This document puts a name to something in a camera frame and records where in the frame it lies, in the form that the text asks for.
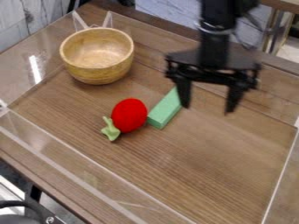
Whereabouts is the wooden bowl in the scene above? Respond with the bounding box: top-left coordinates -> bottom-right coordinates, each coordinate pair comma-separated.
61,27 -> 135,85

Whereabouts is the wooden chair frame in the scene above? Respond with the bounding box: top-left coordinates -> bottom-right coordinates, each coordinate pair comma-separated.
252,0 -> 299,54

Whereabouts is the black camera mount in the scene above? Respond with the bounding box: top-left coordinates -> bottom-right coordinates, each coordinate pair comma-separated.
0,183 -> 67,224

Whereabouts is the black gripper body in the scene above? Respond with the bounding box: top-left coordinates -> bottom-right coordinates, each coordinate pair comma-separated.
165,50 -> 262,88

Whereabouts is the red plush fruit green stem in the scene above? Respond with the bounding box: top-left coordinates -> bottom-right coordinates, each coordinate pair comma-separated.
101,98 -> 147,142

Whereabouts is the clear acrylic tray wall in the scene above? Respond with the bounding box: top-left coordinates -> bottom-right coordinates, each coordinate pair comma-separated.
0,100 -> 196,224

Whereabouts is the green rectangular block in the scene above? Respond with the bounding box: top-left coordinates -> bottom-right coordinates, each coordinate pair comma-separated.
147,87 -> 182,130

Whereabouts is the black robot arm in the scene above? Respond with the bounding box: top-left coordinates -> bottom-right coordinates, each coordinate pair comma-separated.
165,0 -> 262,114

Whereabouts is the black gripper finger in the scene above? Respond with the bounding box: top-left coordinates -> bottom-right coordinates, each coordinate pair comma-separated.
225,83 -> 248,114
175,76 -> 193,108

